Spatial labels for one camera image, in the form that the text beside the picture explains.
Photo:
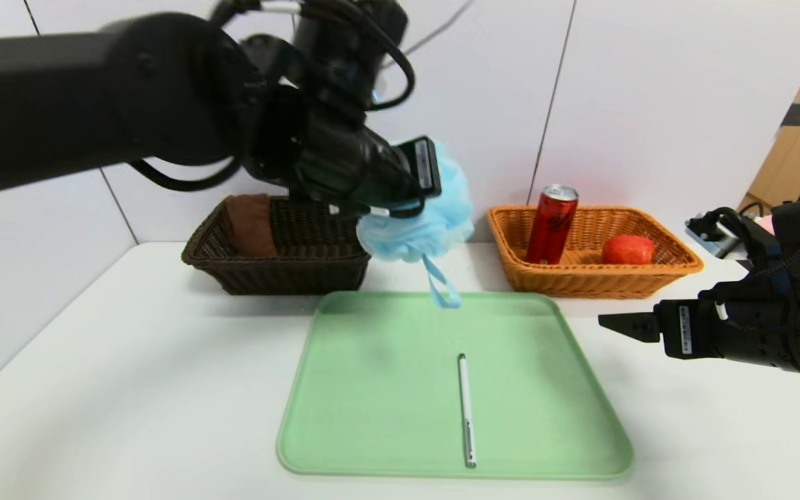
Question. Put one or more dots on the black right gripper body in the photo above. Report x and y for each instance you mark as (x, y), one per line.
(682, 329)

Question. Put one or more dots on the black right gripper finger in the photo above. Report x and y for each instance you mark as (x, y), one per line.
(639, 328)

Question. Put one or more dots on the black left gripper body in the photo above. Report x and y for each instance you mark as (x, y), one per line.
(423, 167)

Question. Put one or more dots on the light blue bath loofah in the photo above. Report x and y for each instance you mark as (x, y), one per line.
(428, 232)

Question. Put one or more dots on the red apple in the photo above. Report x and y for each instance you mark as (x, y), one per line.
(628, 250)

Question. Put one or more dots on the red soda can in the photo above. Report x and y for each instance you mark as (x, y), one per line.
(551, 222)

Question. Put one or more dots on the brown towel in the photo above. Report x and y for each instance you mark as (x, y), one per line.
(251, 226)

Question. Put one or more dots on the white and silver pen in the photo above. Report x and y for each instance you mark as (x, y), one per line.
(467, 417)

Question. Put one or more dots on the orange and black left arm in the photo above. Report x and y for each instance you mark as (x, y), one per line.
(94, 97)

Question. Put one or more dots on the orange wicker basket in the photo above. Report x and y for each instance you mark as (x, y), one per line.
(615, 285)

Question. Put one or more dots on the dark brown wicker basket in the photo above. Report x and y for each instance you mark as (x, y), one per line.
(282, 278)

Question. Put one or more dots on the light green plastic tray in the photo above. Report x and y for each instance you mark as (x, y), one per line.
(386, 403)

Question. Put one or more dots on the small dark grey panel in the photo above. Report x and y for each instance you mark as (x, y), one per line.
(796, 114)

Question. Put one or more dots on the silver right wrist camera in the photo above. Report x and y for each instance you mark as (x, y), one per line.
(709, 239)

